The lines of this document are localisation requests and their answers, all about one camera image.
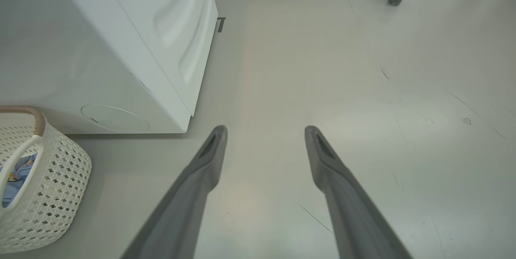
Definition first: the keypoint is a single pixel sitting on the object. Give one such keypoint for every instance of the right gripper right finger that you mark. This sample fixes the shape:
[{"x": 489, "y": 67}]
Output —
[{"x": 354, "y": 222}]

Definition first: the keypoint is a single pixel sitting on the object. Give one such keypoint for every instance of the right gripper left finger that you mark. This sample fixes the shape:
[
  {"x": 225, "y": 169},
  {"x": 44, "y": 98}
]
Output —
[{"x": 177, "y": 218}]

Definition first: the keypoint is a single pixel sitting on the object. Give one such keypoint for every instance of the blue cartoon print garment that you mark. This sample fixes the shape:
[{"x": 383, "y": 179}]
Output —
[{"x": 18, "y": 178}]

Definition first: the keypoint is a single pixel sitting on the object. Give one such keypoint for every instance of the white washing machine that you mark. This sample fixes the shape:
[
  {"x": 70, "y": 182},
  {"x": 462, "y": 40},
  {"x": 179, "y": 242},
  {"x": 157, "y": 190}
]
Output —
[{"x": 80, "y": 49}]

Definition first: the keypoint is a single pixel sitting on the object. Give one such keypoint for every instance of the cream perforated laundry basket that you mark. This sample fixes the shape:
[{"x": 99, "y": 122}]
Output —
[{"x": 60, "y": 186}]

